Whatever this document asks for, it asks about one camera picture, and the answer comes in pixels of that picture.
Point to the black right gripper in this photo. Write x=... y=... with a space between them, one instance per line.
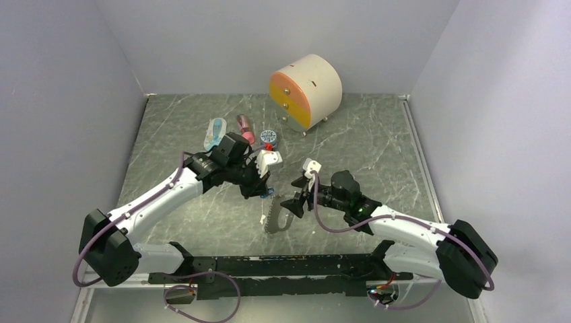
x=295 y=204

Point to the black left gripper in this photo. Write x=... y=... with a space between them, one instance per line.
x=258 y=186

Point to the blue plastic key tag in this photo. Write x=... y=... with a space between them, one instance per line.
x=269 y=192

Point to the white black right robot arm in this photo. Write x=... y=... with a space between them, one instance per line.
x=452 y=253

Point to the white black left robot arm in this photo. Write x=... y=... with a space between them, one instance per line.
x=110 y=249

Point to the pink marker tube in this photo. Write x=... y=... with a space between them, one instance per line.
x=245 y=128

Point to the light blue oval case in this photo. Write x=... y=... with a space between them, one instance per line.
x=215 y=132

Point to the blue round tin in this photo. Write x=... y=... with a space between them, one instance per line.
x=269 y=138

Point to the beige round drawer cabinet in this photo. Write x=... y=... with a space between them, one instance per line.
x=306 y=92

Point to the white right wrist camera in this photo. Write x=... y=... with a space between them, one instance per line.
x=310 y=166

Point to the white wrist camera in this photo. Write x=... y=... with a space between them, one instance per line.
x=310 y=166
x=265 y=159

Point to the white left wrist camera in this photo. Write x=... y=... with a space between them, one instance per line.
x=265 y=159

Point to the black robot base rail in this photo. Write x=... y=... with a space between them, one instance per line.
x=215 y=277

